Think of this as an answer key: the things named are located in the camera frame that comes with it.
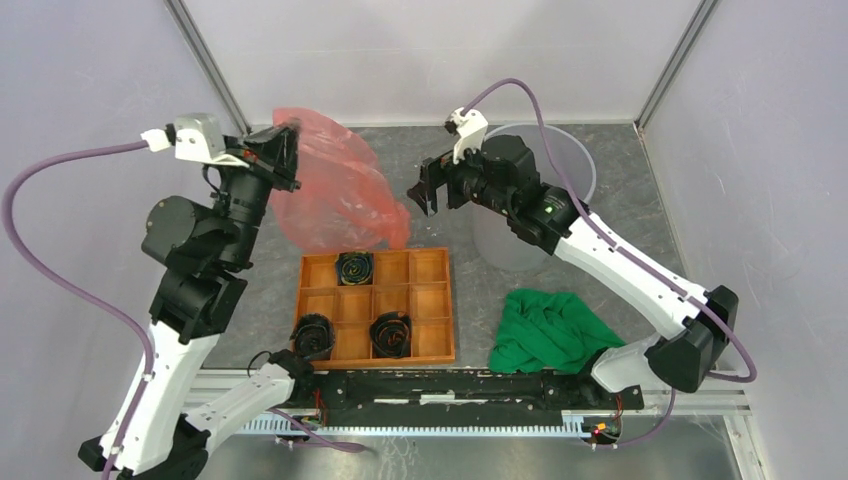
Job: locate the orange wooden compartment tray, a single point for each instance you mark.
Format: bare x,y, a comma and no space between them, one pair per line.
415,281

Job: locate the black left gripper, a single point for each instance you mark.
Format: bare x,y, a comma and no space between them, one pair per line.
272,152

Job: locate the green cloth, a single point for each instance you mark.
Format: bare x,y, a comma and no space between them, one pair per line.
540,330

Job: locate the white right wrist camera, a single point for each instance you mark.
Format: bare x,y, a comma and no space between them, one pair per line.
470,128

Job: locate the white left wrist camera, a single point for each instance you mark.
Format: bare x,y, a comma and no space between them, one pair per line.
196,137

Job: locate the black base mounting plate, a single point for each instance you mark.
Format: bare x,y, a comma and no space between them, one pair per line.
430,398

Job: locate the aluminium frame post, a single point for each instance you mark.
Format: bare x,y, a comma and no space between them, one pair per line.
701,16
192,35

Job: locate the dark rolled sock bottom middle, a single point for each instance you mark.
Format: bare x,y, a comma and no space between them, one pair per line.
390,335

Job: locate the dark rolled sock top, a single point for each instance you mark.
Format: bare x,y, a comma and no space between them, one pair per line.
355,268

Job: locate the aluminium frame post right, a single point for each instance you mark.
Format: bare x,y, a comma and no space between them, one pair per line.
701,16

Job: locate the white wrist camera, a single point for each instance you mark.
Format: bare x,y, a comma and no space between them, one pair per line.
196,137
470,128

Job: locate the dark rolled sock bottom left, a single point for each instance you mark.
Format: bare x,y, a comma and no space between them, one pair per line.
313,337

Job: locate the dark rolled sock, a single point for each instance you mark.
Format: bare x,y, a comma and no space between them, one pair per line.
390,335
313,337
355,268

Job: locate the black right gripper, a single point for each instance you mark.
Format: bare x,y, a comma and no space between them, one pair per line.
436,170

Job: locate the aluminium frame post left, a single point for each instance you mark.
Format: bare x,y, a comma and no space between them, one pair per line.
192,35

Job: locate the red plastic trash bag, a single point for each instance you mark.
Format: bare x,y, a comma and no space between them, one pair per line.
345,202

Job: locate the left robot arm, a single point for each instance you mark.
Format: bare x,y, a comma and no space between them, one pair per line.
203,250

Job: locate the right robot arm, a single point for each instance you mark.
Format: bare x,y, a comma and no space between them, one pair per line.
692,324

